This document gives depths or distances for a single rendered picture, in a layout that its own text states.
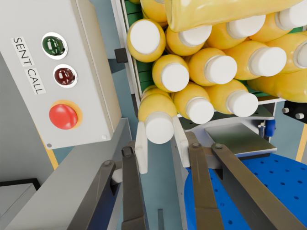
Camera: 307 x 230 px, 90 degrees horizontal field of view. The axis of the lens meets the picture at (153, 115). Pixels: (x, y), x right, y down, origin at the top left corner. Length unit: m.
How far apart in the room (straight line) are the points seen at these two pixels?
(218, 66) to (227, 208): 0.24
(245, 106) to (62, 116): 0.26
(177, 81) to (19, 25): 0.20
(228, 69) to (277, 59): 0.07
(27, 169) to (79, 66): 1.93
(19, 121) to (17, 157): 0.42
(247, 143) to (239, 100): 0.14
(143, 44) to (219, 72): 0.11
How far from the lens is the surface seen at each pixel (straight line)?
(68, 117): 0.23
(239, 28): 0.25
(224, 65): 0.25
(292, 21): 0.29
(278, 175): 0.42
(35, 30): 0.24
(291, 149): 2.11
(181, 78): 0.23
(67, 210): 0.73
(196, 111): 0.25
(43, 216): 0.77
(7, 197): 2.06
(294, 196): 0.39
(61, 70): 0.22
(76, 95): 0.23
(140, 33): 0.22
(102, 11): 1.38
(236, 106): 0.27
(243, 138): 0.40
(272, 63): 0.28
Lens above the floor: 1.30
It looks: 69 degrees down
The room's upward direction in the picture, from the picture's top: 177 degrees clockwise
